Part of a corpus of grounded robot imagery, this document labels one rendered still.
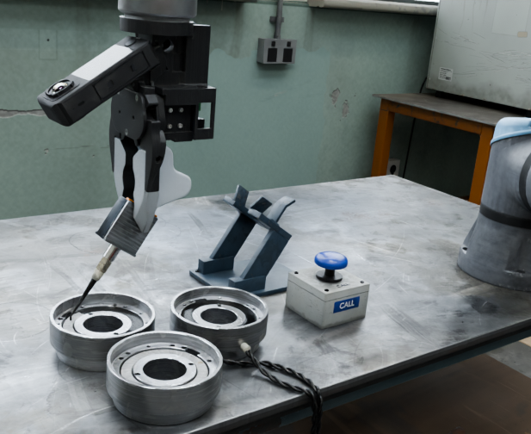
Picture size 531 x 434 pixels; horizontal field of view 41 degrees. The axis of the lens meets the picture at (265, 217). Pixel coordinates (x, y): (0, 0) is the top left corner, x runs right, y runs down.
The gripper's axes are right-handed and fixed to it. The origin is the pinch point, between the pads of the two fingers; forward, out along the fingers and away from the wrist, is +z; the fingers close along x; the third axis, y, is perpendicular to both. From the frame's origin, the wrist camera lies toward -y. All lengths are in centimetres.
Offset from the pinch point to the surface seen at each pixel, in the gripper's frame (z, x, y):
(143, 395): 9.8, -16.7, -7.0
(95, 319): 10.5, -0.6, -4.1
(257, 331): 10.0, -11.4, 8.9
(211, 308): 10.2, -4.4, 7.6
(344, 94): 16, 153, 174
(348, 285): 8.6, -9.2, 23.7
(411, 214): 13, 17, 65
